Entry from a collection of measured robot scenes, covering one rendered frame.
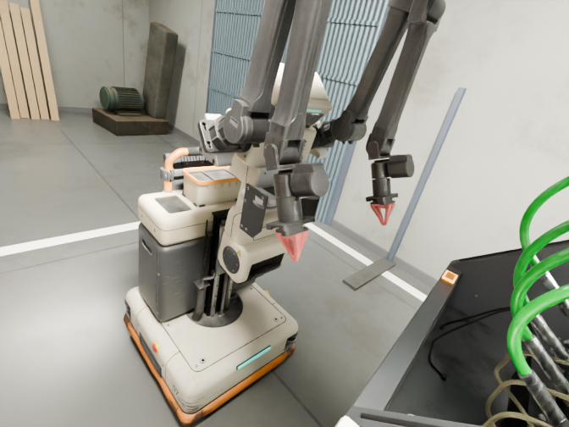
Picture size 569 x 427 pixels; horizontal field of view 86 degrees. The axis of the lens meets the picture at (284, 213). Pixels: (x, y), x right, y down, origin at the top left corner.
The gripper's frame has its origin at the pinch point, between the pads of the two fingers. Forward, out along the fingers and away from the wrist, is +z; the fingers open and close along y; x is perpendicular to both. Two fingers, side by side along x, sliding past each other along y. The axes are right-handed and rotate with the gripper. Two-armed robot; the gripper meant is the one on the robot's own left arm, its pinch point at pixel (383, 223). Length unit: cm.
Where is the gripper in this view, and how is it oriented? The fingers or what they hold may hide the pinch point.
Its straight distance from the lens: 105.4
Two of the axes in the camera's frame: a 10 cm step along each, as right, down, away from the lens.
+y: 7.0, -1.7, 6.9
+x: -7.0, -0.2, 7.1
